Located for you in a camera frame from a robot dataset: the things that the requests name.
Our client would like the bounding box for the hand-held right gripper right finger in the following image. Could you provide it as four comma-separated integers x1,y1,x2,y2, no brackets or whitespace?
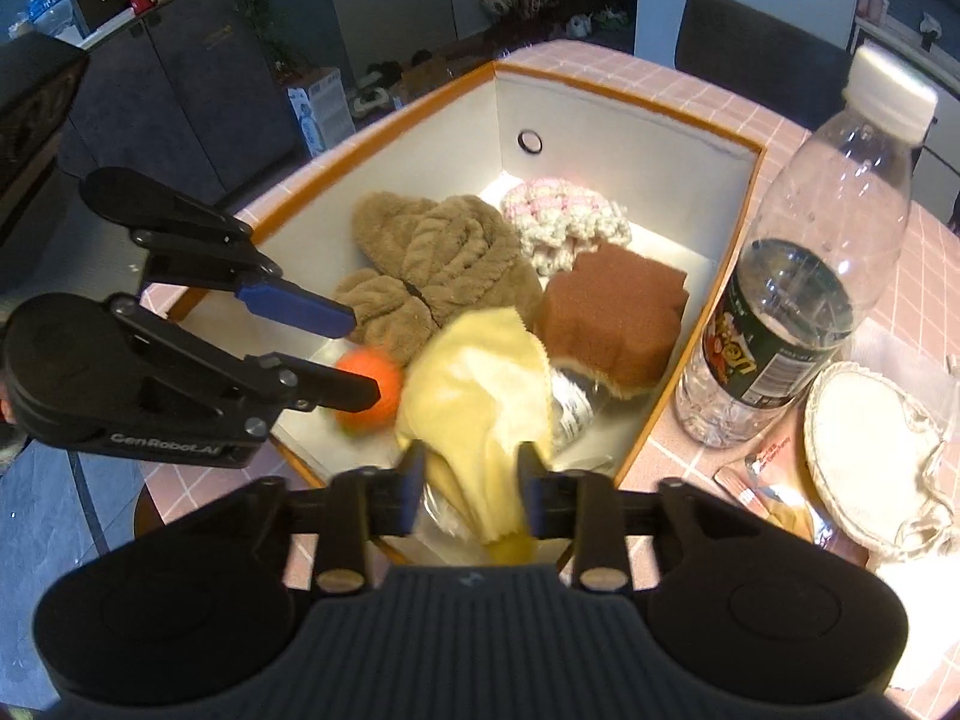
517,441,713,593

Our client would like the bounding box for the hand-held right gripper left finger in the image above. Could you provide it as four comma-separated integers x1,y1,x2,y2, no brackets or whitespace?
244,441,428,595

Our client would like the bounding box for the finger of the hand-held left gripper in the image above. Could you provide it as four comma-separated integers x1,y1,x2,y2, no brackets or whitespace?
112,296,381,421
80,167,357,338

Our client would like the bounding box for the crochet fruit toy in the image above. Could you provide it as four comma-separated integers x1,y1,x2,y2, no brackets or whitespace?
334,347,404,437

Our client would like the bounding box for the small bottle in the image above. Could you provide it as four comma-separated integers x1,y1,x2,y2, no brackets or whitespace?
551,364,623,466

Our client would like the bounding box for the yellow cloth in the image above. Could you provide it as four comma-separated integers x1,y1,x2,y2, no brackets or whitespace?
395,307,557,567

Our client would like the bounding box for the brown plush towel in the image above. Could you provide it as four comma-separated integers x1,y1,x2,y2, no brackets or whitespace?
332,195,545,368

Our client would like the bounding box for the brown sponge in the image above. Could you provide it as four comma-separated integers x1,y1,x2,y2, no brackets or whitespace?
534,242,689,398

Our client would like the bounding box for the pink white crochet piece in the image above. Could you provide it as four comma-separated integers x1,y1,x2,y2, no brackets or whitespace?
501,176,633,276

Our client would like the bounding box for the orange cardboard box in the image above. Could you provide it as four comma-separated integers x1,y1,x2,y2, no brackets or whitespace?
139,60,766,567

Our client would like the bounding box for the white blue carton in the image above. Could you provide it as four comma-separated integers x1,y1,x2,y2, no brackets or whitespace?
287,67,357,158

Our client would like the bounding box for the grey storage cabinet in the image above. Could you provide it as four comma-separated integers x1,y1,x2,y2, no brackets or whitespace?
56,0,301,203

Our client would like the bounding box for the small snack packet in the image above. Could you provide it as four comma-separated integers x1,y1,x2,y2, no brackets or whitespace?
714,454,837,548

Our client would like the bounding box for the dark textured furniture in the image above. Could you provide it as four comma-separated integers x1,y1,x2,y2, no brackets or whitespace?
0,34,91,241

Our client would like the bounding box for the brown cardboard box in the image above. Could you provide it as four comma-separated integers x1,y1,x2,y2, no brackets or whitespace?
401,52,481,102

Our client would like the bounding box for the clear plastic water bottle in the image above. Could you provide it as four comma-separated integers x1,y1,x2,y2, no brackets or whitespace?
673,45,938,451

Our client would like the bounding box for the pack of water bottles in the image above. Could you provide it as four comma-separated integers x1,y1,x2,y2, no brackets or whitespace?
7,0,76,38

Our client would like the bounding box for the white plastic bag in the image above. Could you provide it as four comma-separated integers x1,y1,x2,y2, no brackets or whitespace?
847,315,960,691

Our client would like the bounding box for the black chair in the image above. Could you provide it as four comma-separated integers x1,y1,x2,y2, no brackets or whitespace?
673,0,875,132

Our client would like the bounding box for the white cotton drawstring pouch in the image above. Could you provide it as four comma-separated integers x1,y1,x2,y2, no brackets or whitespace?
804,360,960,563

